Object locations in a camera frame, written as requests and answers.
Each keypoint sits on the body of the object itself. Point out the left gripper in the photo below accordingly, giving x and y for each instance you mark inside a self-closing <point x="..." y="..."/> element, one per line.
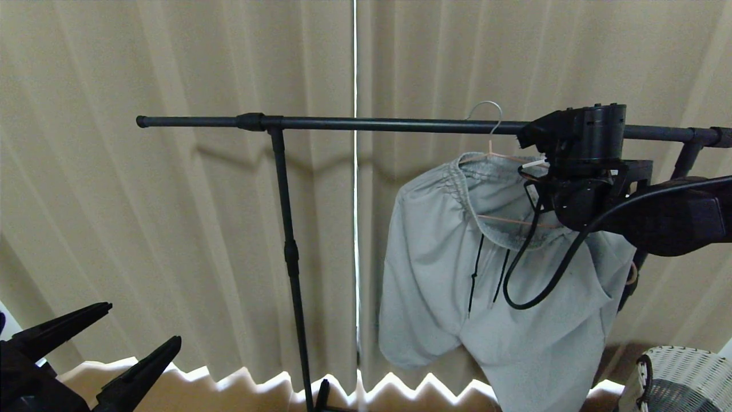
<point x="23" y="383"/>

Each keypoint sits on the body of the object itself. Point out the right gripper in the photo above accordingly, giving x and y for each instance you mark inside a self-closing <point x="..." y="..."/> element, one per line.
<point x="577" y="206"/>

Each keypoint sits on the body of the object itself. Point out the pale grey shorts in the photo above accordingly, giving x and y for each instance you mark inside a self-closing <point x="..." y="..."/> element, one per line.
<point x="434" y="286"/>

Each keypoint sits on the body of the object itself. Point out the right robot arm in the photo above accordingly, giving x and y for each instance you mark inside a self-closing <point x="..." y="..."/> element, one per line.
<point x="595" y="131"/>

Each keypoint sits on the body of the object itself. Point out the white laundry basket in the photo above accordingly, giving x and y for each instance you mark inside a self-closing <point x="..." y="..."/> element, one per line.
<point x="686" y="366"/>

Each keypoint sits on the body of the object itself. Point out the black clothes rack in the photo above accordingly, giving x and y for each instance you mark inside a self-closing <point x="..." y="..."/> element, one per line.
<point x="343" y="123"/>

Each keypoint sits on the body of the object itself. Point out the beige curtain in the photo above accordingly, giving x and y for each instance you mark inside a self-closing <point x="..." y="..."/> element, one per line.
<point x="143" y="229"/>

